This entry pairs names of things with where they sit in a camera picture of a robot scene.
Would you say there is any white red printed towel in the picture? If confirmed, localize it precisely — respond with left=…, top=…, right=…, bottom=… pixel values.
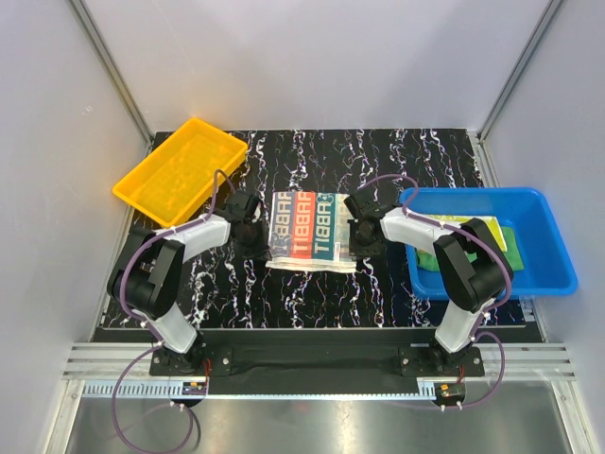
left=268, top=191, right=356, bottom=274

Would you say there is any green microfibre towel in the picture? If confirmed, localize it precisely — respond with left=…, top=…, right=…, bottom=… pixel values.
left=416, top=227, right=525, bottom=272

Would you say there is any yellow patterned towel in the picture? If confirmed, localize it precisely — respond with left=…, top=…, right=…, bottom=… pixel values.
left=427, top=214, right=508, bottom=252

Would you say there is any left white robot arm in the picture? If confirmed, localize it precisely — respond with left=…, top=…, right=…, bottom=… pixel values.
left=107, top=190, right=268, bottom=375

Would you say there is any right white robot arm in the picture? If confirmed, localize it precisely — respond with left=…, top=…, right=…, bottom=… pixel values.
left=344, top=189, right=513, bottom=375

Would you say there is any yellow plastic tray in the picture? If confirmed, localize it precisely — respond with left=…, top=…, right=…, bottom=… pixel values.
left=112, top=117, right=248, bottom=228

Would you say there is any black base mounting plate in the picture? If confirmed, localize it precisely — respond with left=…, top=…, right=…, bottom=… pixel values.
left=149, top=328, right=485, bottom=399

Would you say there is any blue plastic bin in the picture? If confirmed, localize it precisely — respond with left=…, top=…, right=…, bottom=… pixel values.
left=410, top=187, right=578, bottom=299

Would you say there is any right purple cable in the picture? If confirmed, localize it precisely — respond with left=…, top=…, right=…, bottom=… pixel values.
left=361, top=173, right=514, bottom=410

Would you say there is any purple cable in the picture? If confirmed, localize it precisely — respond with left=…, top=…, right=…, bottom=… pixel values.
left=361, top=173, right=514, bottom=410
left=111, top=168, right=237, bottom=452

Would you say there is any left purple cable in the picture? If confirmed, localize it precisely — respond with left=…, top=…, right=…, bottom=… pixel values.
left=111, top=168, right=237, bottom=452

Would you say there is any aluminium frame rail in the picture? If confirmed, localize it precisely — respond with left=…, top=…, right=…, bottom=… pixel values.
left=63, top=343, right=576, bottom=401

